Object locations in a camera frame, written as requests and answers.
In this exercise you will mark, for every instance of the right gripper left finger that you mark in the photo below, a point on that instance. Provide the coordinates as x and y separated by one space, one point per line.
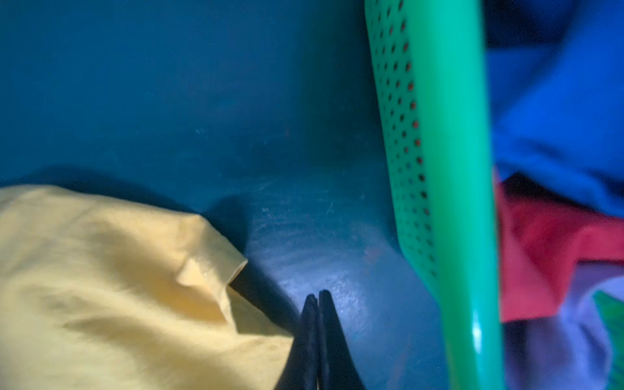
301 369

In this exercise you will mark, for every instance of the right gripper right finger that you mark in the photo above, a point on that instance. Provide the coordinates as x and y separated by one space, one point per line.
336 366

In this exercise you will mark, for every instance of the yellow printed t-shirt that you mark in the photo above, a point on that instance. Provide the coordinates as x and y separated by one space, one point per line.
103 293

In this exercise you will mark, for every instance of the green plastic laundry basket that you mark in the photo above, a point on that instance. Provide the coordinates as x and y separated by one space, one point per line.
428 59

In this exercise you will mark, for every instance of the lavender t-shirt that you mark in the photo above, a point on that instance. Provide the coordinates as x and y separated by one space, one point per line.
571 349

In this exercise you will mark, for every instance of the red t-shirt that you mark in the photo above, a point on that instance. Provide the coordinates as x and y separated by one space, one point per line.
542 237

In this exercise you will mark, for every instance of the blue t-shirt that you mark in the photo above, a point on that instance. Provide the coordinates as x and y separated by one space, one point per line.
555 70

